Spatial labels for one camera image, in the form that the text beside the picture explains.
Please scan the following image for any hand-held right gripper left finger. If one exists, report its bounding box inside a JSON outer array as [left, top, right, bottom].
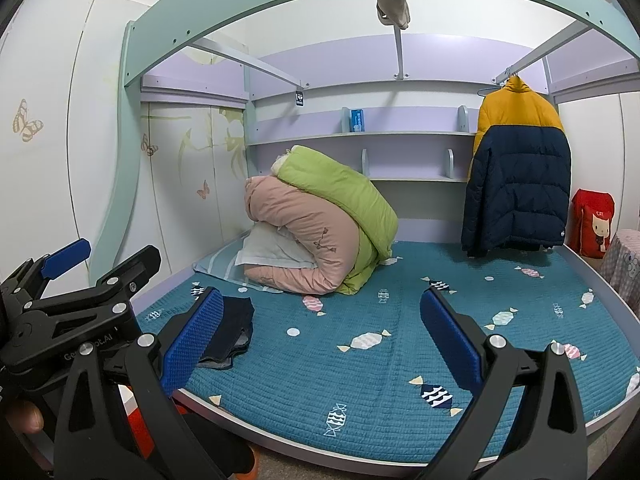
[[52, 287, 226, 480]]

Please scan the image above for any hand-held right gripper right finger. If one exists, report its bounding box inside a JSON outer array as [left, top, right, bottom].
[[420, 289, 588, 480]]

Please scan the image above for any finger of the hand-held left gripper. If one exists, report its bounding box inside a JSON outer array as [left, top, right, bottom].
[[4, 239, 92, 302], [89, 245, 162, 307]]

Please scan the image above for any dark denim jacket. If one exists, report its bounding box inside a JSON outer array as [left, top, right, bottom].
[[196, 296, 256, 372]]

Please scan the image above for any person's left hand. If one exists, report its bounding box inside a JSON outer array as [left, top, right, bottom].
[[6, 402, 45, 435]]

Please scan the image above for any blue candy print mattress cover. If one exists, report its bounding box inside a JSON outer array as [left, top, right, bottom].
[[135, 240, 640, 464]]

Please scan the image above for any blue striped pillow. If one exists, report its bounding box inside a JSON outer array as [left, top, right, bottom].
[[194, 237, 261, 291]]

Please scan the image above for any white pillow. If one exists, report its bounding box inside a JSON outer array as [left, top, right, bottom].
[[235, 220, 321, 274]]

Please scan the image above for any pink duvet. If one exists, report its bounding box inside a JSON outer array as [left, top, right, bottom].
[[244, 175, 374, 296]]

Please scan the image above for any yellow and navy puffer jacket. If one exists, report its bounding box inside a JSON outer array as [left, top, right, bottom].
[[461, 75, 572, 257]]

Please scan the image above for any red cartoon print bag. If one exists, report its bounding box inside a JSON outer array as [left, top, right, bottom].
[[571, 189, 616, 260]]

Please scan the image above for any green duvet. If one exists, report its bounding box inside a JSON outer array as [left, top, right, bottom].
[[271, 146, 400, 296]]

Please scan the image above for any grey hanging cloth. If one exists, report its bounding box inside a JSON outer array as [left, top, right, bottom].
[[375, 0, 412, 30]]

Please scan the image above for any lavender wall shelf unit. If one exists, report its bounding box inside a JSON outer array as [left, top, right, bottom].
[[245, 35, 551, 184]]

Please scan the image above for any teal loft bed frame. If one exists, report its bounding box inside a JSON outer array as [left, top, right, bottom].
[[95, 0, 640, 466]]

